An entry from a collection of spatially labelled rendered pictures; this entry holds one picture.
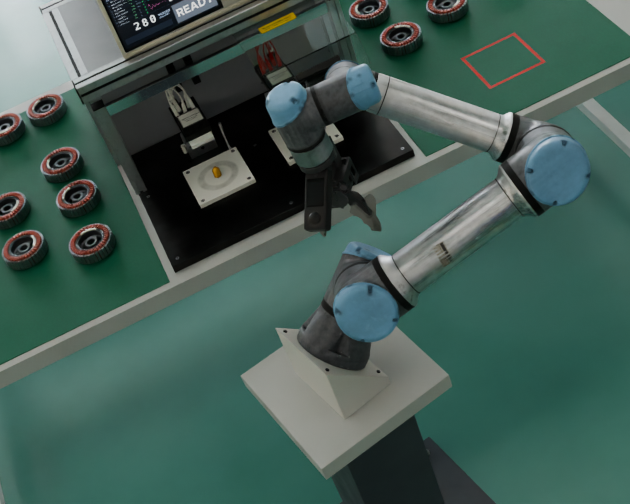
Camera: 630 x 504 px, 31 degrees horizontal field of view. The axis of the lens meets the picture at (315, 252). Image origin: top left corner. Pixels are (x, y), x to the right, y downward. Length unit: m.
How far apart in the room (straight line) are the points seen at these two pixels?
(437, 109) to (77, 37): 1.12
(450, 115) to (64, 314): 1.10
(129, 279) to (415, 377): 0.79
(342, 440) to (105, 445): 1.33
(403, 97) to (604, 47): 0.96
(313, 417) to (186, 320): 1.41
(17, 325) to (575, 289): 1.58
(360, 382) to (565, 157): 0.61
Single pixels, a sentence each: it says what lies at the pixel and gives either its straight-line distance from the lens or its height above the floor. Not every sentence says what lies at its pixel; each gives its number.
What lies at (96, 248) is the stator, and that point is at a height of 0.79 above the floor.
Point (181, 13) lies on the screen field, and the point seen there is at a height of 1.16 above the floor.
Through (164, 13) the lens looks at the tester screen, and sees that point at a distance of 2.76.
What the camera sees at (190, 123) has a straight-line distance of 2.84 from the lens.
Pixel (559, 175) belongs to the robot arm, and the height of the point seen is 1.18.
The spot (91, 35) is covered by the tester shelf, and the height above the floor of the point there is 1.11.
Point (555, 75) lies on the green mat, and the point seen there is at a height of 0.75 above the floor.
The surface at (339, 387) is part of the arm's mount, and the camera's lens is 2.25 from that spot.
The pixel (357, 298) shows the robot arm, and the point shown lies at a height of 1.07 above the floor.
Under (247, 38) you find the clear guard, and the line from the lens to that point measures 2.79.
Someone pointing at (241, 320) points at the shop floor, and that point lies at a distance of 3.61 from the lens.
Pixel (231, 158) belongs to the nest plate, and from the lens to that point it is 2.91.
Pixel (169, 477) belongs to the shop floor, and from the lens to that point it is 3.34.
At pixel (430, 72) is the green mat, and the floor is 0.75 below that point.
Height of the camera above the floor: 2.58
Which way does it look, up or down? 44 degrees down
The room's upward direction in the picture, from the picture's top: 21 degrees counter-clockwise
